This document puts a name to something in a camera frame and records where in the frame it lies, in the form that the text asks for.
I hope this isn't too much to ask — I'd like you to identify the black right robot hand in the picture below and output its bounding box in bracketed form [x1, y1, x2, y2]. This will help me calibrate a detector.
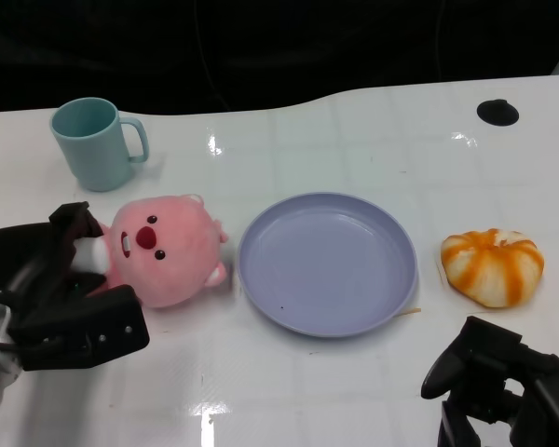
[421, 315, 559, 447]

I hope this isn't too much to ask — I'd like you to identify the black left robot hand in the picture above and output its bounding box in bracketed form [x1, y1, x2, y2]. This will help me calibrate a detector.
[0, 200, 151, 373]

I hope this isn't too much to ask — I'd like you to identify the pink plush beaver doll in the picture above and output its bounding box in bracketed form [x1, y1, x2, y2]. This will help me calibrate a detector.
[72, 194, 232, 310]

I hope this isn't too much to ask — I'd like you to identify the lavender plastic plate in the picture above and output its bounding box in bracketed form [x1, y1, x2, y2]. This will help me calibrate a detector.
[237, 191, 419, 338]

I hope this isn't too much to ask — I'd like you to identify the orange striped white bun toy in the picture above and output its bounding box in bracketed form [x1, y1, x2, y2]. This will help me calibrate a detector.
[440, 227, 545, 308]

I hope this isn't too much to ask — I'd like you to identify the teal plastic mug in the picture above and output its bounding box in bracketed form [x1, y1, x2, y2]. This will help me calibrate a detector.
[49, 96, 150, 193]

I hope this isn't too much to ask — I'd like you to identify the black table grommet cap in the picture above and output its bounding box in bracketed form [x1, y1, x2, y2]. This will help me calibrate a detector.
[476, 99, 521, 126]

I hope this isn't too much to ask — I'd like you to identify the black backdrop cloth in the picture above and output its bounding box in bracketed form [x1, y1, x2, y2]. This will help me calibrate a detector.
[0, 0, 559, 115]

